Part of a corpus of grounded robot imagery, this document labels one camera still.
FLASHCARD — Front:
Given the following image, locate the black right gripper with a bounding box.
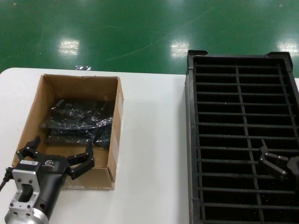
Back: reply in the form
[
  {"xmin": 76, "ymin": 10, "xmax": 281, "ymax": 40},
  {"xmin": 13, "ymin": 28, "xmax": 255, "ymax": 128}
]
[{"xmin": 258, "ymin": 139, "xmax": 299, "ymax": 180}]

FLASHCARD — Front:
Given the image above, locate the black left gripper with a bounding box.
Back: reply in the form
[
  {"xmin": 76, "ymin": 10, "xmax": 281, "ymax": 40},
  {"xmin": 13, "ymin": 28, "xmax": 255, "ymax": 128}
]
[{"xmin": 15, "ymin": 135, "xmax": 95, "ymax": 212}]

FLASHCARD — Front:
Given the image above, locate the bagged graphics card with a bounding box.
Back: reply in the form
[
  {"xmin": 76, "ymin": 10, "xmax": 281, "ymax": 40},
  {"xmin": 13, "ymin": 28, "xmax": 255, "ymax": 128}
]
[{"xmin": 40, "ymin": 116, "xmax": 115, "ymax": 150}]

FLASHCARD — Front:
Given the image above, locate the brown cardboard box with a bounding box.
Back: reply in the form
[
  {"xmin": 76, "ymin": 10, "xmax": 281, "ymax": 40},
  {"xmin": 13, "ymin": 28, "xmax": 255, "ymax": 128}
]
[{"xmin": 14, "ymin": 74, "xmax": 124, "ymax": 191}]

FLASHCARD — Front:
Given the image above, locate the black slotted plastic container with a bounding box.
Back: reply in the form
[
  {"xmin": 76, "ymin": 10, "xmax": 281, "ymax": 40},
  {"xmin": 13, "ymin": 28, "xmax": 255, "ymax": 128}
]
[{"xmin": 184, "ymin": 49, "xmax": 299, "ymax": 224}]

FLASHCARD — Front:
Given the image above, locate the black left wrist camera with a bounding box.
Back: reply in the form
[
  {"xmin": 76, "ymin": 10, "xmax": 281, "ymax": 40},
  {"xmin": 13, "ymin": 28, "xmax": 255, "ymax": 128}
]
[{"xmin": 17, "ymin": 158, "xmax": 39, "ymax": 174}]

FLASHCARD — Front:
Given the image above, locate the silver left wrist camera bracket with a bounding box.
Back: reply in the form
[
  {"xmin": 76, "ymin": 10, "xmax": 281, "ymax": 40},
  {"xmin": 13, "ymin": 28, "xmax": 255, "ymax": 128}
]
[{"xmin": 8, "ymin": 169, "xmax": 40, "ymax": 219}]

